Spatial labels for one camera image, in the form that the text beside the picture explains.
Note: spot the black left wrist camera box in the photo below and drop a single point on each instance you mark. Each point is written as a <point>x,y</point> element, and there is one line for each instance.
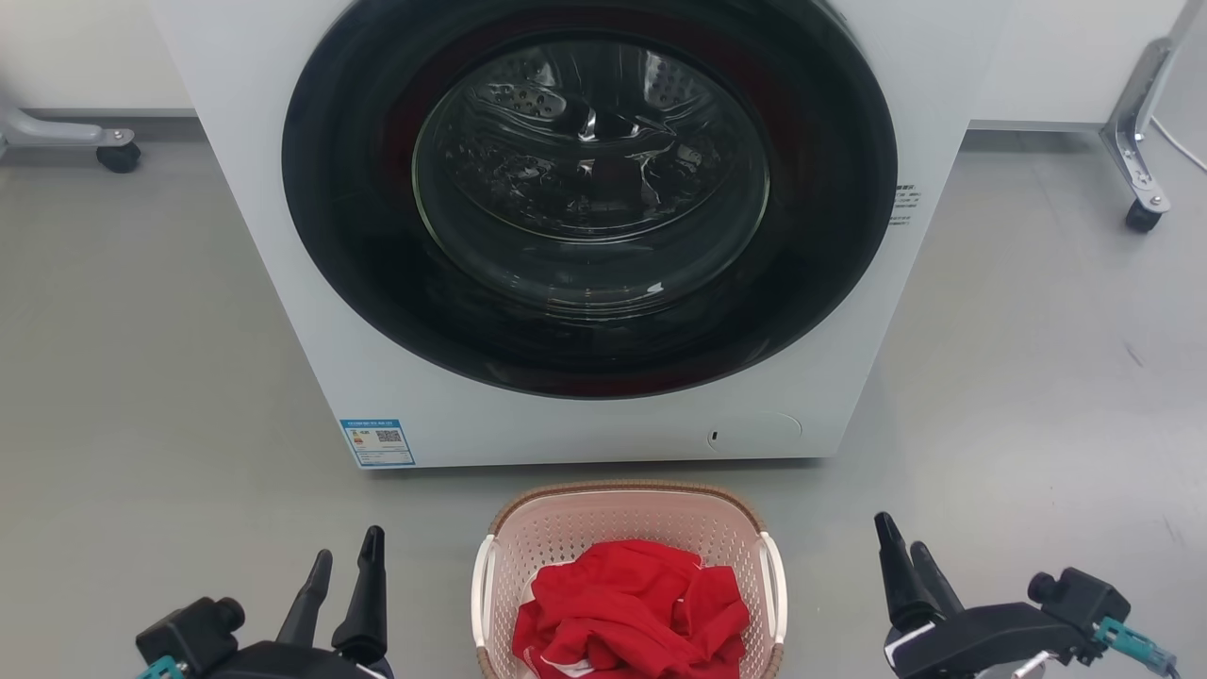
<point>189,634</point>

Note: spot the pink perforated plastic laundry basket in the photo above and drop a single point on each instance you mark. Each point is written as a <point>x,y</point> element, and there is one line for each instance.
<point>613,517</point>

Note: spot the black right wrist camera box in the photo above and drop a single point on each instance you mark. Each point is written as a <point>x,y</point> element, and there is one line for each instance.
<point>1084,599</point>

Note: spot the grey metal frame leg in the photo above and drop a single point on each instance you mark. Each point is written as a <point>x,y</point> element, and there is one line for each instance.
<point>57,130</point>
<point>1136,141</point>

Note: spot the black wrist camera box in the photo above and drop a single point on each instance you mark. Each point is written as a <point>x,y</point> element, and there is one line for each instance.
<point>189,634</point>
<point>1084,599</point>

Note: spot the red garment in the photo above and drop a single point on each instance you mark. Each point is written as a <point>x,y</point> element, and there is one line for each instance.
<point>622,604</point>

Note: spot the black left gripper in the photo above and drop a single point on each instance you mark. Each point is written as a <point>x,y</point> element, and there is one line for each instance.
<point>283,663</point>

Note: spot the black caster wheel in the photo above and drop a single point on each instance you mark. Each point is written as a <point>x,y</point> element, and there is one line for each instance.
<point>1143,217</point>
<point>119,157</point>

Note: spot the white front-load washing machine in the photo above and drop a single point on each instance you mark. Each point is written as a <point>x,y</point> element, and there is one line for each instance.
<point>396,415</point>

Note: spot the blue energy label sticker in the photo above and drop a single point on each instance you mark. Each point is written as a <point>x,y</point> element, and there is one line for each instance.
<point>377,443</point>

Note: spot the round black washer door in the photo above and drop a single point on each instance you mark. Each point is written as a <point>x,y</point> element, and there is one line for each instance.
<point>358,236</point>

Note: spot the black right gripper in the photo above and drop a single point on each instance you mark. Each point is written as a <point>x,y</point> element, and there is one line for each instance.
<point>981,641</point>

